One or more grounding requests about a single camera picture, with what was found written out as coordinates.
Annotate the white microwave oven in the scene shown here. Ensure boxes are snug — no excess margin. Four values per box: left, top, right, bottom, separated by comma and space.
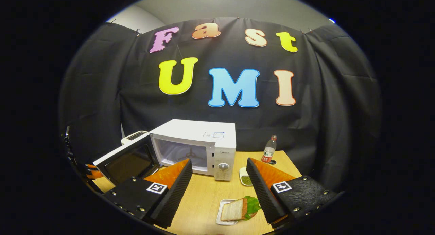
93, 119, 237, 186

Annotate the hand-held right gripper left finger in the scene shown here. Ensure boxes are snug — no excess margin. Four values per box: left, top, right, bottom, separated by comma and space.
102, 159, 193, 229

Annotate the black backdrop cloth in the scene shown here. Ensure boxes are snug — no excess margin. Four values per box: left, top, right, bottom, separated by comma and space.
58, 17, 381, 195

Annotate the clear plastic water bottle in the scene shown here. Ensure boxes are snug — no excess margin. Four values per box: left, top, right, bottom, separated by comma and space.
261, 135, 277, 163

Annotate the sandwich with lettuce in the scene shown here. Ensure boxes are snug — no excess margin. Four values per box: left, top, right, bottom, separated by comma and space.
221, 196, 261, 222

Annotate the white toaster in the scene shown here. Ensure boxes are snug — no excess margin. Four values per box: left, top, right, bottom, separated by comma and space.
121, 130, 149, 145

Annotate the white divided dish with beans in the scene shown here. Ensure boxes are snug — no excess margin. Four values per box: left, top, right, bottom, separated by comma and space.
239, 167, 254, 186

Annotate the small white rectangular tray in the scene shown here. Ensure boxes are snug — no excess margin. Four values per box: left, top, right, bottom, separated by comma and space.
216, 199, 238, 226

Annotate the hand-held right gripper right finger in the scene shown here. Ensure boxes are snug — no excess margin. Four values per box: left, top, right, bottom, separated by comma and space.
246, 158, 337, 229

